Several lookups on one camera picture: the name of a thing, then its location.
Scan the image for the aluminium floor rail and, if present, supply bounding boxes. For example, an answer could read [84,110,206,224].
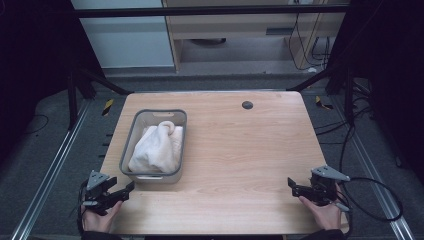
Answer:
[333,99,417,240]
[10,99,92,240]

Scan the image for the white cabinet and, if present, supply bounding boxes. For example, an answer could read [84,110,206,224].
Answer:
[70,0,175,70]

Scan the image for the grey plastic basket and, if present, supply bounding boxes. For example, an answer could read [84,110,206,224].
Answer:
[118,108,188,185]

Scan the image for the black hanging cables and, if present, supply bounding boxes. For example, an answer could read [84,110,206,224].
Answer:
[287,12,333,72]

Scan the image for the white towel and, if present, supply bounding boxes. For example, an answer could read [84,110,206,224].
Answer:
[127,120,185,175]

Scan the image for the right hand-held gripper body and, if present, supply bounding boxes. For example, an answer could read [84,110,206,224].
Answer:
[309,165,351,206]

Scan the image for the yellow black floor tape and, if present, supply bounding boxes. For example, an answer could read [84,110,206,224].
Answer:
[101,98,115,117]
[314,95,334,111]

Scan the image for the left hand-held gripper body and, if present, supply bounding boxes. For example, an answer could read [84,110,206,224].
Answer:
[81,169,116,216]

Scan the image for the person's left hand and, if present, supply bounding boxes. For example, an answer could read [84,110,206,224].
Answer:
[80,200,125,234]

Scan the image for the person's right hand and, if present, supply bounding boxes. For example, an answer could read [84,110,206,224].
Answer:
[298,184,343,231]

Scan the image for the black metal stand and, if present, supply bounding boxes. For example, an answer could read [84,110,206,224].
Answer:
[285,64,356,128]
[65,64,135,132]

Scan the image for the black metal crossbar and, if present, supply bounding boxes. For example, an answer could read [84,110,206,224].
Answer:
[70,4,351,20]

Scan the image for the black floor cables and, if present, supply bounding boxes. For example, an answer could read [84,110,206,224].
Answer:
[313,83,378,174]

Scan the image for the light wooden desk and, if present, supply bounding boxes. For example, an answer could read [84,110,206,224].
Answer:
[161,0,348,73]

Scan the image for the black curtain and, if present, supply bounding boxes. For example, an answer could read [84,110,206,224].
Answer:
[0,0,105,168]
[324,0,424,186]

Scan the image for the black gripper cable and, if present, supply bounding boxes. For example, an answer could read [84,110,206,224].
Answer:
[76,179,88,235]
[339,176,405,223]

